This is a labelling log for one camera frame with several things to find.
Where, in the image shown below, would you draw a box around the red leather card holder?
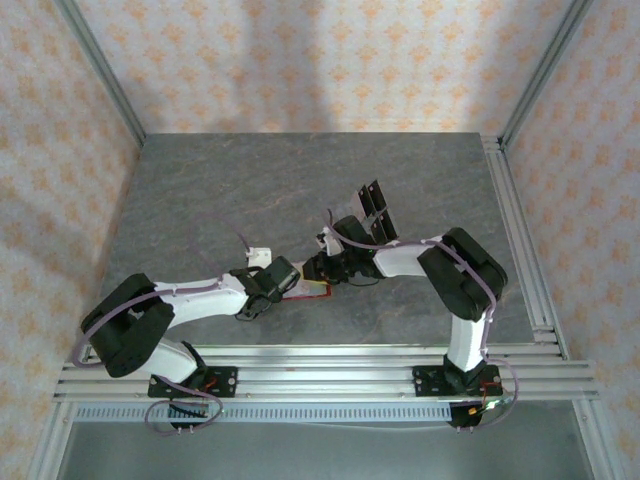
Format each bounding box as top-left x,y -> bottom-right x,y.
279,278 -> 334,303

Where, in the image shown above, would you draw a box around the clear card stand black brackets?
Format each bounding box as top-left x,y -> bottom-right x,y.
339,178 -> 400,241

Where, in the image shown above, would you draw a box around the aluminium frame corner post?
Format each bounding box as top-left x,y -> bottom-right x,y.
498,0 -> 596,149
54,0 -> 147,147

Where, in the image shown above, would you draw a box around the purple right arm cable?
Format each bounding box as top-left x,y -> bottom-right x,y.
324,207 -> 521,434

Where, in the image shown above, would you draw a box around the aluminium frame leg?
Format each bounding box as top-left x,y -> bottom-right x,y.
569,399 -> 619,480
27,399 -> 76,480

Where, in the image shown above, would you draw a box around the aluminium table side rail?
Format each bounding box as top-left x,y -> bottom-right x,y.
480,133 -> 570,361

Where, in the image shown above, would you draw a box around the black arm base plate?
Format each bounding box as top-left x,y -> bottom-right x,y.
413,364 -> 501,400
148,366 -> 239,400

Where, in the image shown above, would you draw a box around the aluminium base mounting rails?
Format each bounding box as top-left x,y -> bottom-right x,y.
52,343 -> 600,401

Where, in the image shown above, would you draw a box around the grey slotted cable duct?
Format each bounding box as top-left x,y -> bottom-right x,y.
73,403 -> 454,424

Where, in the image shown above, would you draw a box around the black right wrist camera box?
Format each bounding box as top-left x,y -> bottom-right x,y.
315,214 -> 365,254

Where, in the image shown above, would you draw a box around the black controller board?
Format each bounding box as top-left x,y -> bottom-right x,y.
448,399 -> 501,432
167,402 -> 211,432

